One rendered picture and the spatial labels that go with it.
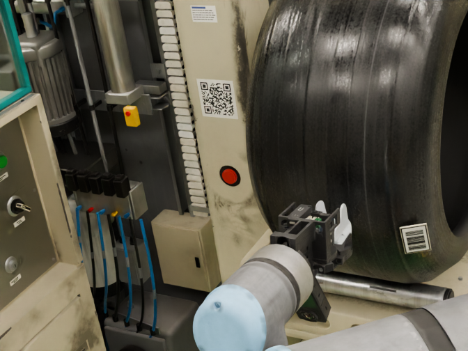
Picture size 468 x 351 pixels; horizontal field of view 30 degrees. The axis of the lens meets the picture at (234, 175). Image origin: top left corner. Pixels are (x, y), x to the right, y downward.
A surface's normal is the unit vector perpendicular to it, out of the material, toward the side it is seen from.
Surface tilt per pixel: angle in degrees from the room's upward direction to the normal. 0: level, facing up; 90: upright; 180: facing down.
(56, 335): 90
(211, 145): 90
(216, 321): 79
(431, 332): 5
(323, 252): 83
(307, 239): 90
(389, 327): 14
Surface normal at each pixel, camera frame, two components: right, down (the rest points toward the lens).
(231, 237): -0.46, 0.46
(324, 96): -0.47, -0.01
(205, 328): -0.48, 0.26
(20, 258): 0.87, 0.11
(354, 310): -0.14, -0.88
